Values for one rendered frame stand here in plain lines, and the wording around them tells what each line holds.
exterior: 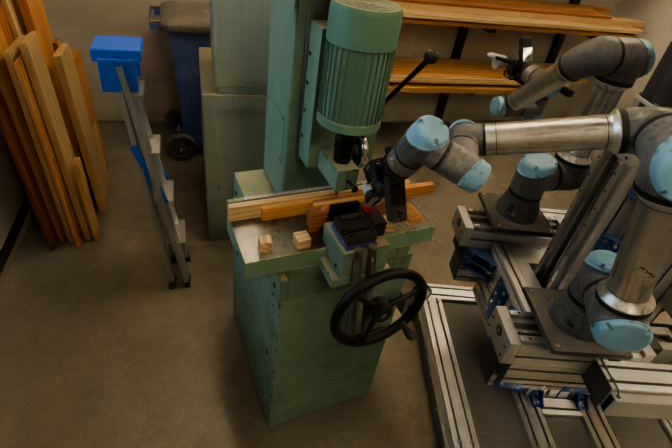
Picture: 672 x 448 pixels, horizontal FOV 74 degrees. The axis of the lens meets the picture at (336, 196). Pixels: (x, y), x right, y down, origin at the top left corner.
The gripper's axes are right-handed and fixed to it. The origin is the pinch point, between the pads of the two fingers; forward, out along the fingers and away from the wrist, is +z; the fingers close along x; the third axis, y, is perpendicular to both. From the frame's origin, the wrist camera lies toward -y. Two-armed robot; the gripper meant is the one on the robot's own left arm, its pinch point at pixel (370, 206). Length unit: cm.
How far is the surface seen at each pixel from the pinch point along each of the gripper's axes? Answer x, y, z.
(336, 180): 4.6, 11.3, 5.8
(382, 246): -0.8, -10.8, 2.3
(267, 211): 23.2, 9.3, 16.9
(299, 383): 13, -39, 68
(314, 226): 11.8, 1.5, 13.8
